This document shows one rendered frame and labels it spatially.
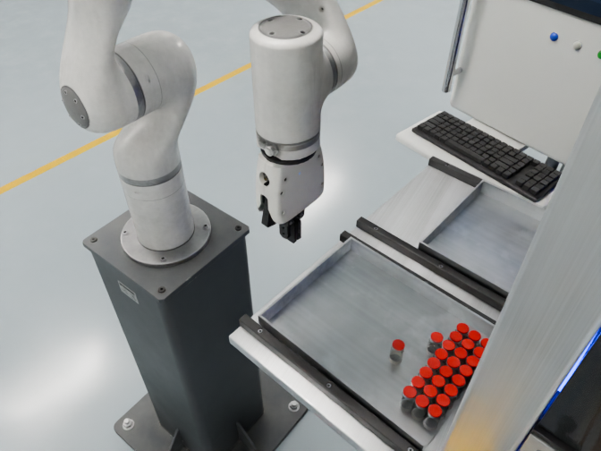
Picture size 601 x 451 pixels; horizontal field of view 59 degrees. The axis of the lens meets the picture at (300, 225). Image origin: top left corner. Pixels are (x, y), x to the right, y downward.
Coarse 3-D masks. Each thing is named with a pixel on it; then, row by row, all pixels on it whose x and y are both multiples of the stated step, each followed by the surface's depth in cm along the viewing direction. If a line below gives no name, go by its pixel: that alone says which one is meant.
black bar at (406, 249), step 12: (360, 228) 113; (372, 228) 110; (384, 240) 109; (396, 240) 108; (408, 252) 106; (420, 252) 105; (420, 264) 106; (432, 264) 103; (444, 264) 103; (444, 276) 103; (456, 276) 101; (468, 288) 100; (480, 288) 99; (492, 300) 97; (504, 300) 97
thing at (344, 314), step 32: (352, 256) 107; (320, 288) 101; (352, 288) 101; (384, 288) 101; (416, 288) 100; (288, 320) 96; (320, 320) 96; (352, 320) 96; (384, 320) 96; (416, 320) 96; (448, 320) 96; (480, 320) 93; (320, 352) 91; (352, 352) 91; (384, 352) 91; (416, 352) 91; (352, 384) 87; (384, 384) 87; (384, 416) 80; (448, 416) 83
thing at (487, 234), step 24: (480, 192) 121; (504, 192) 117; (456, 216) 116; (480, 216) 116; (504, 216) 116; (528, 216) 116; (432, 240) 110; (456, 240) 110; (480, 240) 110; (504, 240) 110; (528, 240) 110; (456, 264) 102; (480, 264) 106; (504, 264) 106; (504, 288) 97
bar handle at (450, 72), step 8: (464, 0) 134; (464, 8) 135; (464, 16) 137; (456, 24) 139; (464, 24) 139; (456, 32) 140; (456, 40) 141; (456, 48) 143; (448, 56) 146; (456, 56) 145; (448, 64) 147; (448, 72) 148; (456, 72) 150; (448, 80) 149; (448, 88) 151
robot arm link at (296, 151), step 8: (264, 144) 68; (272, 144) 66; (280, 144) 66; (296, 144) 66; (304, 144) 66; (312, 144) 67; (272, 152) 66; (280, 152) 67; (288, 152) 66; (296, 152) 67; (304, 152) 67; (312, 152) 68
